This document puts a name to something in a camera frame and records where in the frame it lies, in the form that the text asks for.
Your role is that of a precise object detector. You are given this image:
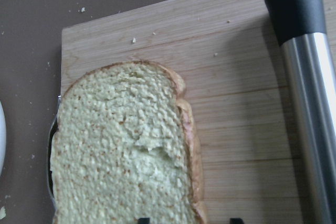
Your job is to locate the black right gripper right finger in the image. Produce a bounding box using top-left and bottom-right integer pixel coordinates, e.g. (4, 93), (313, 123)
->
(229, 218), (244, 224)

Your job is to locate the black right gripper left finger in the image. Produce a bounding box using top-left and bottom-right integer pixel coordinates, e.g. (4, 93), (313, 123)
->
(137, 217), (150, 224)

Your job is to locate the bread slice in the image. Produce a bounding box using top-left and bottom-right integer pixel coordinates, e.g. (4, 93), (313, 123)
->
(50, 61), (208, 223)

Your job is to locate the white plate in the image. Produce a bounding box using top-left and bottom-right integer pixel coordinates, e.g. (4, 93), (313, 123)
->
(0, 104), (6, 173)

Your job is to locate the wooden cutting board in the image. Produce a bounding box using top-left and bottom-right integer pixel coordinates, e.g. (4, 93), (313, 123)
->
(60, 0), (336, 224)

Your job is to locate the steel muddler black tip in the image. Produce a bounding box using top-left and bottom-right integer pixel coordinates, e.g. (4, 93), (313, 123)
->
(264, 0), (336, 224)

